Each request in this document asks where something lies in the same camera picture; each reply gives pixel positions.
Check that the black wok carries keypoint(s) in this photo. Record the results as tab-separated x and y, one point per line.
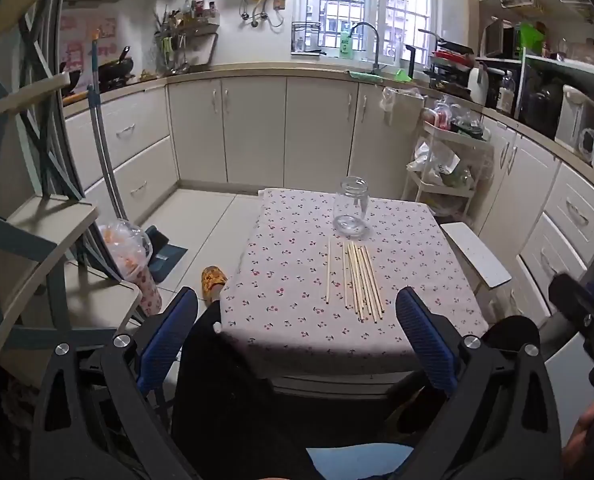
114	67

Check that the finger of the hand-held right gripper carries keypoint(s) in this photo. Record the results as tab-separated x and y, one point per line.
567	292

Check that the pink wall poster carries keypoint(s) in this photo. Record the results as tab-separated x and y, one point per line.
84	40

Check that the white plastic bag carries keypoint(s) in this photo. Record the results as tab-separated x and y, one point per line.
434	160

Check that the pile of wooden chopsticks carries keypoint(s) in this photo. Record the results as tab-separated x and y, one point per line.
358	280

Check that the plastic bag with orange contents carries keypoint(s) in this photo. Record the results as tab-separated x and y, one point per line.
124	250

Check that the black countertop appliance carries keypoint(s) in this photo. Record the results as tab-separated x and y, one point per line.
542	100

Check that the cherry print tablecloth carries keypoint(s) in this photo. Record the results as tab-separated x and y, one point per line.
287	280

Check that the microwave oven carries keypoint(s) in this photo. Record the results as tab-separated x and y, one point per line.
499	37

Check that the white electric water pot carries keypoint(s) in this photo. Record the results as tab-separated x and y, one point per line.
574	117

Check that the clear plastic bottle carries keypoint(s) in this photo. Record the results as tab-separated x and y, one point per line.
505	95

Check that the person's black pants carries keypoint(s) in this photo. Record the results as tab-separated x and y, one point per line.
227	410

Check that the green cloth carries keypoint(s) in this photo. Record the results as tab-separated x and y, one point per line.
364	76

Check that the clear glass jar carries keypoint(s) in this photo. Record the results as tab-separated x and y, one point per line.
349	210

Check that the cream base cabinets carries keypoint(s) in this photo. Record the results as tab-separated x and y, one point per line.
257	125

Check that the curved kitchen faucet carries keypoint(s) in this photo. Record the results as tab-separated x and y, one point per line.
372	40

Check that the teal and cream shelf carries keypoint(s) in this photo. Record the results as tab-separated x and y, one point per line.
37	220

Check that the white stool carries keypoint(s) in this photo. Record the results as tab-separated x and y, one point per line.
477	255

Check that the green dish soap bottle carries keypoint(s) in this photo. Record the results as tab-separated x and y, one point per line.
346	45

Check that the cherry print bin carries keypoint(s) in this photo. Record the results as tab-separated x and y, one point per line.
149	295

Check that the dish drying rack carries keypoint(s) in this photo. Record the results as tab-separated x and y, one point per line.
452	67

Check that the dark blue dustpan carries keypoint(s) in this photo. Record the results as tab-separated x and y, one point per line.
167	252

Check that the person's right hand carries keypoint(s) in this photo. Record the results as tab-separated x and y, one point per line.
589	430

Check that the wall condiment rack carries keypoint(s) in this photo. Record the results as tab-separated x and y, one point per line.
187	30

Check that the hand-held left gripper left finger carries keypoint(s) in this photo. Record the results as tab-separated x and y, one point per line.
167	330

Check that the light blue cloth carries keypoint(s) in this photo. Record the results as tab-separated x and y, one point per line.
357	462

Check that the barred window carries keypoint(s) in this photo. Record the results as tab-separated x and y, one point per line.
372	0

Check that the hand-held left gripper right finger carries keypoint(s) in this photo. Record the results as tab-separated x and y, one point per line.
427	340

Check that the yellow slipper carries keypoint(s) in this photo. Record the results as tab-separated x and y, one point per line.
213	282

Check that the hanging clear plastic bag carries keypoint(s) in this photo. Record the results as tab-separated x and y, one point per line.
399	102

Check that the white rolling cart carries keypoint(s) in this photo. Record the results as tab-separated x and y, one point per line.
452	135

